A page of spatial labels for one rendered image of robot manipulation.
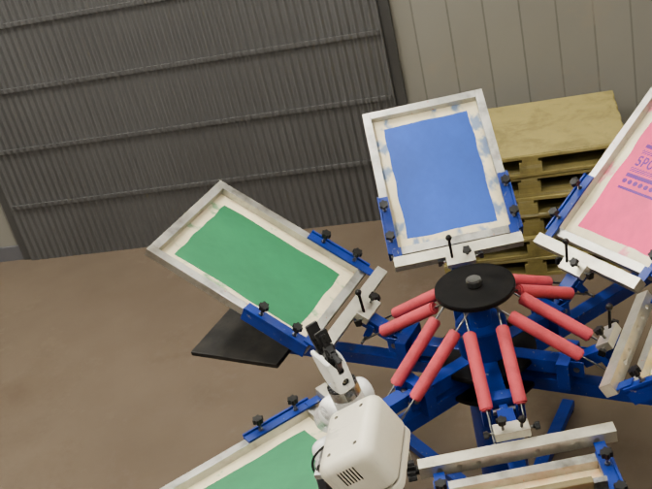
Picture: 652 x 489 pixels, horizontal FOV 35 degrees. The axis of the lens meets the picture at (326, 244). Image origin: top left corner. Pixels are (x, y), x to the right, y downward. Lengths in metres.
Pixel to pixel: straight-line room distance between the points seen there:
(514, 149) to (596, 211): 1.57
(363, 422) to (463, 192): 2.57
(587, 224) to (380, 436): 2.42
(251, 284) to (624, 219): 1.58
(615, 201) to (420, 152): 0.95
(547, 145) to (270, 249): 2.15
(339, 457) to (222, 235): 2.34
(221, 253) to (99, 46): 3.01
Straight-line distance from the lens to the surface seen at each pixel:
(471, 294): 3.90
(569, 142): 6.04
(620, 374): 3.74
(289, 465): 3.89
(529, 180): 6.04
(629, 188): 4.53
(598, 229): 4.49
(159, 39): 6.97
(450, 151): 4.86
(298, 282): 4.38
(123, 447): 5.87
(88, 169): 7.57
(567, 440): 3.64
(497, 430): 3.65
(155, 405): 6.08
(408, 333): 4.22
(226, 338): 4.67
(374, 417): 2.31
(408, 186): 4.77
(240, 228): 4.52
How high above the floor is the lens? 3.49
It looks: 29 degrees down
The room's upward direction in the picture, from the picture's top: 14 degrees counter-clockwise
